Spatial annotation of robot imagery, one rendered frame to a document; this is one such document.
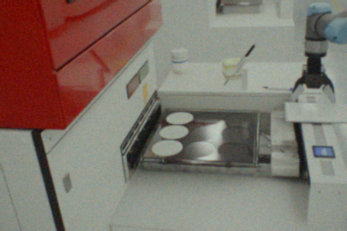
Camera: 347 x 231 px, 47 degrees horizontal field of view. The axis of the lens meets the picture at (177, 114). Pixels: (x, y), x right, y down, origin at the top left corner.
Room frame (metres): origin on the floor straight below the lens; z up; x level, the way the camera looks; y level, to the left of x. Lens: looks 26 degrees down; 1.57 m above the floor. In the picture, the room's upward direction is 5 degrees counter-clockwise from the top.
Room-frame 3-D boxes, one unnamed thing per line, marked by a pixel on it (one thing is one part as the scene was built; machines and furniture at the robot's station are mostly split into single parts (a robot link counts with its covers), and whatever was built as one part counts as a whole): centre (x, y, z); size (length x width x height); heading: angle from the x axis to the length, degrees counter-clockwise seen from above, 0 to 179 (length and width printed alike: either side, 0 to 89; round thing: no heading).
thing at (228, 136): (1.21, -0.09, 0.90); 0.34 x 0.34 x 0.01; 77
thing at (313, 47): (1.27, -0.47, 1.16); 0.08 x 0.08 x 0.05
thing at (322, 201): (1.07, -0.43, 0.89); 0.55 x 0.09 x 0.14; 167
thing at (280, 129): (1.17, -0.35, 0.87); 0.36 x 0.08 x 0.03; 167
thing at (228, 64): (1.56, -0.24, 1.00); 0.07 x 0.07 x 0.07; 5
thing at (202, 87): (1.57, -0.27, 0.89); 0.62 x 0.35 x 0.14; 77
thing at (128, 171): (1.25, 0.12, 0.89); 0.44 x 0.02 x 0.10; 167
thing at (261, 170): (1.08, -0.12, 0.84); 0.50 x 0.02 x 0.03; 77
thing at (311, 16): (1.26, -0.48, 1.24); 0.09 x 0.08 x 0.11; 9
